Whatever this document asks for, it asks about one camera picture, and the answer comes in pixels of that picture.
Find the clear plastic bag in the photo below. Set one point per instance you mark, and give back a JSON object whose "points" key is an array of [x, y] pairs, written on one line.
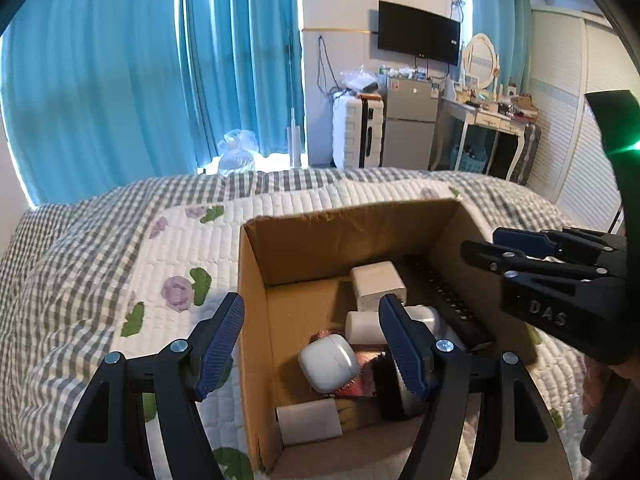
{"points": [[237, 151]]}

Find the white louvered wardrobe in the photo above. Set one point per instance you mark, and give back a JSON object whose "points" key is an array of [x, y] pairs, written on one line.
{"points": [[573, 54]]}

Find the middle blue curtain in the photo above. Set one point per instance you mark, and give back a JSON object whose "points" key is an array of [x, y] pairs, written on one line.
{"points": [[241, 68]]}

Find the white standing pole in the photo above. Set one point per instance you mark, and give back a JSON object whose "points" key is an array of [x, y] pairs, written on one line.
{"points": [[294, 141]]}

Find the black remote control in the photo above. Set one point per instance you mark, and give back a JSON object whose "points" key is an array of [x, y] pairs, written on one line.
{"points": [[471, 331]]}

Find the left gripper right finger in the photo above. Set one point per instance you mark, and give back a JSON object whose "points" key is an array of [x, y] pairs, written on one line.
{"points": [[515, 437]]}

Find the right human hand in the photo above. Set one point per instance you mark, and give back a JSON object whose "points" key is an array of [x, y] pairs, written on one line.
{"points": [[629, 369]]}

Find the black wall television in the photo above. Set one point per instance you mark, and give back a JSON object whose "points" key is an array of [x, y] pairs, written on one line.
{"points": [[418, 33]]}

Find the white hair dryer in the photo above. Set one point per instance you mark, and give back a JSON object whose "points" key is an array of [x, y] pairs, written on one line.
{"points": [[362, 328]]}

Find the left blue curtain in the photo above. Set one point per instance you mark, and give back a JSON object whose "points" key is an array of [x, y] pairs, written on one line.
{"points": [[95, 95]]}

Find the grey checked bedsheet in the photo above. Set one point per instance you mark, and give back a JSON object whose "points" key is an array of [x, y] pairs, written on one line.
{"points": [[64, 278]]}

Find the oval vanity mirror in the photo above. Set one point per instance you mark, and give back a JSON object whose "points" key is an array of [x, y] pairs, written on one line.
{"points": [[480, 63]]}

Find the white suitcase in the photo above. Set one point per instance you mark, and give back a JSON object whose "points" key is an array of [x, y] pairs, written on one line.
{"points": [[357, 130]]}

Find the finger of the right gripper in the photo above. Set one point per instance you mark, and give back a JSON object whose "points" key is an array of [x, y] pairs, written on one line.
{"points": [[565, 244], [499, 260]]}

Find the pink patterned pouch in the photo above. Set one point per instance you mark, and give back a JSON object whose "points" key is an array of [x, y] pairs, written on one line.
{"points": [[378, 374]]}

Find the small white box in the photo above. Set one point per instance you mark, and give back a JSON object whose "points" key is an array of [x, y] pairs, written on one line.
{"points": [[309, 422]]}

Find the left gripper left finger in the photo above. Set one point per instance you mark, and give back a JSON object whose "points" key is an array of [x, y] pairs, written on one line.
{"points": [[106, 437]]}

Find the white earbuds case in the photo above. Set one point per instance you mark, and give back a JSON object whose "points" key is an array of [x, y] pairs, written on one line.
{"points": [[329, 363]]}

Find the silver mini fridge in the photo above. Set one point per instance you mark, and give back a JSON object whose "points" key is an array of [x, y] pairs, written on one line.
{"points": [[410, 114]]}

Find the teal storage basket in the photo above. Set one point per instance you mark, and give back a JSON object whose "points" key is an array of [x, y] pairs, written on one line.
{"points": [[473, 159]]}

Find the plastic bag on suitcase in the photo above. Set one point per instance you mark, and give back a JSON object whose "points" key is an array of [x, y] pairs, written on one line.
{"points": [[359, 81]]}

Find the white floral quilt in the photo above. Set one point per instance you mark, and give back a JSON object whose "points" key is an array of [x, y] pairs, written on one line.
{"points": [[190, 259]]}

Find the blue curtain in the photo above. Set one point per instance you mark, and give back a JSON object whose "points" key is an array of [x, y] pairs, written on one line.
{"points": [[508, 24], [241, 68], [95, 95]]}

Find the white power adapter block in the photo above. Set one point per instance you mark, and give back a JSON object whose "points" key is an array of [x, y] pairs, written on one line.
{"points": [[373, 281]]}

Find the right blue curtain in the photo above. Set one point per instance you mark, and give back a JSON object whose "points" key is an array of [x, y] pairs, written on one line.
{"points": [[508, 24]]}

